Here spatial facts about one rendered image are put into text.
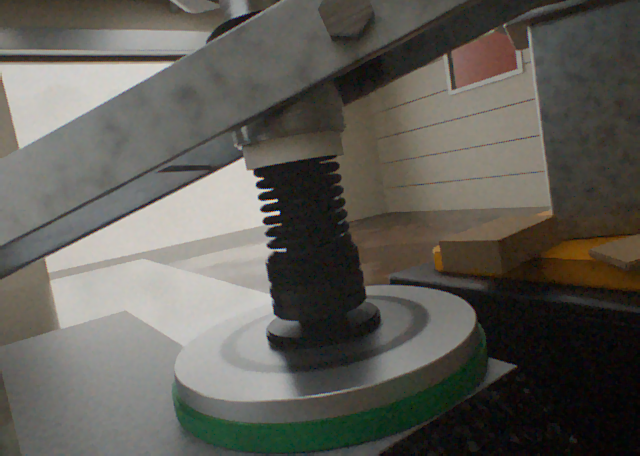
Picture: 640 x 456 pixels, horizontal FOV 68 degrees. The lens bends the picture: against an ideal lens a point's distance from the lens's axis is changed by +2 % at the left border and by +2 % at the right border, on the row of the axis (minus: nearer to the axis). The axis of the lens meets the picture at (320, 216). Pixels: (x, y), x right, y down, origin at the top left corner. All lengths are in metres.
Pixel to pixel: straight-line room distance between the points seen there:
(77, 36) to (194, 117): 7.32
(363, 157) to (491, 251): 8.69
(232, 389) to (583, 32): 0.79
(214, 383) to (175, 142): 0.14
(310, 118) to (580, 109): 0.66
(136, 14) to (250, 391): 8.00
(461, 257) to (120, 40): 7.17
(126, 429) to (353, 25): 0.28
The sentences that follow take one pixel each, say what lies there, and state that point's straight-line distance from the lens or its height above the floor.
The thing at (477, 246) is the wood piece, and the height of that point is 0.82.
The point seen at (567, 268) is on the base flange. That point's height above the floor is 0.77.
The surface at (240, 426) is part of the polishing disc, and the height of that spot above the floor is 0.84.
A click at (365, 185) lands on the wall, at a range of 9.34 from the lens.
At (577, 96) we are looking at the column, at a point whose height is 1.02.
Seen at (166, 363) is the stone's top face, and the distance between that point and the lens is 0.44.
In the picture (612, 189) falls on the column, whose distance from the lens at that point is 0.92.
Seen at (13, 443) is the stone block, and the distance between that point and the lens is 0.40.
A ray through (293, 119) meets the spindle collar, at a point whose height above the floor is 1.00.
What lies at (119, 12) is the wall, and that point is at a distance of 8.15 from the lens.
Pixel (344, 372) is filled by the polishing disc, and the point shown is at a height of 0.85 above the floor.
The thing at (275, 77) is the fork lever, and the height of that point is 1.02.
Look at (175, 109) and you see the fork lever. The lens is 0.30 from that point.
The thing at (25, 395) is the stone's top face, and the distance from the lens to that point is 0.48.
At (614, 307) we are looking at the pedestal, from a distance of 0.72.
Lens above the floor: 0.96
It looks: 5 degrees down
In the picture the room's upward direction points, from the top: 10 degrees counter-clockwise
